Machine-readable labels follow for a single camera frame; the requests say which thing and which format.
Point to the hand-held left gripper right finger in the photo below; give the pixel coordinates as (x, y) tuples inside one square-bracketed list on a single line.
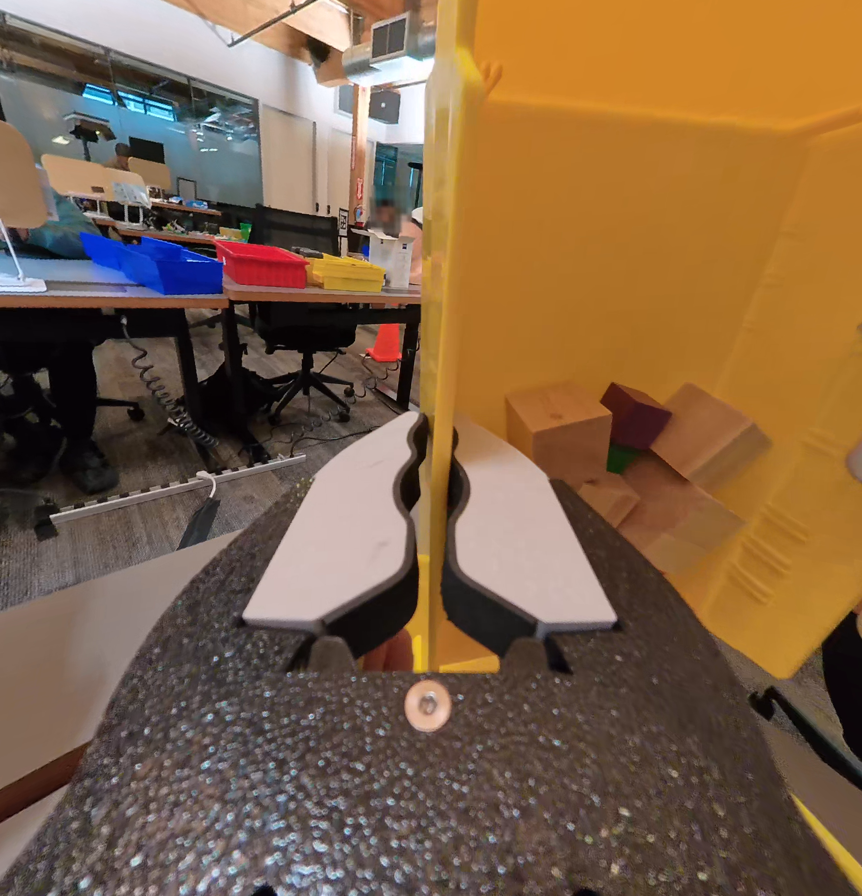
[(529, 560)]

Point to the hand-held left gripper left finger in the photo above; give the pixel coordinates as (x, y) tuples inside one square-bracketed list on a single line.
[(333, 553)]

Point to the pile of wooden cubes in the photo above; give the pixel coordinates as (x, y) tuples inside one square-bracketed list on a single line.
[(564, 427)]

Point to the yellow plastic box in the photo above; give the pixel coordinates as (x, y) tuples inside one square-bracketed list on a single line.
[(613, 245)]

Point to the white cardboard box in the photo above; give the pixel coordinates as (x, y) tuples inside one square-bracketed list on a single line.
[(392, 259)]

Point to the black hanging tag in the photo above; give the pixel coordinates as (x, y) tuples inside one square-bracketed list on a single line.
[(201, 523)]

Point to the white power strip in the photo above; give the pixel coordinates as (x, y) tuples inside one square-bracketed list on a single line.
[(158, 490)]

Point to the orange traffic cone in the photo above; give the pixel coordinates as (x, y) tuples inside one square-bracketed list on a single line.
[(384, 344)]

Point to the wooden desk with black legs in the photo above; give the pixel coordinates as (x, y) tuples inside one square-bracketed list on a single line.
[(319, 294), (88, 299)]

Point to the yellow plastic bin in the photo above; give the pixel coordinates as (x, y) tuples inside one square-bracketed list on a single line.
[(347, 274)]

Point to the red plastic bin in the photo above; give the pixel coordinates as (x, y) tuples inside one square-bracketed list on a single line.
[(263, 266)]

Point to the black office chair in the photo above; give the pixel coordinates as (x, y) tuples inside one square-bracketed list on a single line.
[(301, 234)]

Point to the blue plastic bin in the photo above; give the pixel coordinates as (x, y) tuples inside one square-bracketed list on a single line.
[(109, 250), (175, 269)]

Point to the white laptop stand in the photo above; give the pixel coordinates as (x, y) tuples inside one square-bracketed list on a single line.
[(11, 269)]

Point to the black monitor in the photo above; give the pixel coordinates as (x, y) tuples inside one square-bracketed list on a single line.
[(146, 150)]

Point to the light wooden panel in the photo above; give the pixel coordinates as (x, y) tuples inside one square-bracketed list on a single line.
[(11, 175), (88, 175)]

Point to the black wall speaker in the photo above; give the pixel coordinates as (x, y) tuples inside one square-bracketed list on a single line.
[(384, 106)]

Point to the metal air duct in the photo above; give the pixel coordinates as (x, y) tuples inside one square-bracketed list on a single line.
[(396, 42)]

